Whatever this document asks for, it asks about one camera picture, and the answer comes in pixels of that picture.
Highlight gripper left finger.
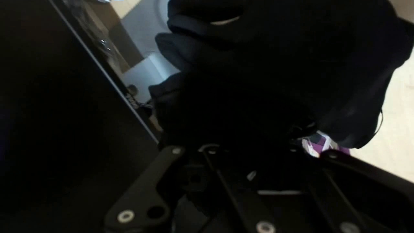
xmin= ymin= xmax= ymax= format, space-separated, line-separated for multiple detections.
xmin=103 ymin=144 xmax=279 ymax=233

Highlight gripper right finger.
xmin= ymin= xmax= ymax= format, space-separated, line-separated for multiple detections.
xmin=307 ymin=149 xmax=414 ymax=233

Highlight black gloves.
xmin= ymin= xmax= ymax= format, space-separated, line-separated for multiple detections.
xmin=148 ymin=0 xmax=414 ymax=152

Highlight purple and white packet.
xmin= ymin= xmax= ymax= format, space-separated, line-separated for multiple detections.
xmin=301 ymin=130 xmax=351 ymax=159

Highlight white box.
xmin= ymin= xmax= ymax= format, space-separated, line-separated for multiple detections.
xmin=121 ymin=52 xmax=180 ymax=105

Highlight black panel with silver edge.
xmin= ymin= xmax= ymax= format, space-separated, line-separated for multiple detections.
xmin=0 ymin=0 xmax=159 ymax=233

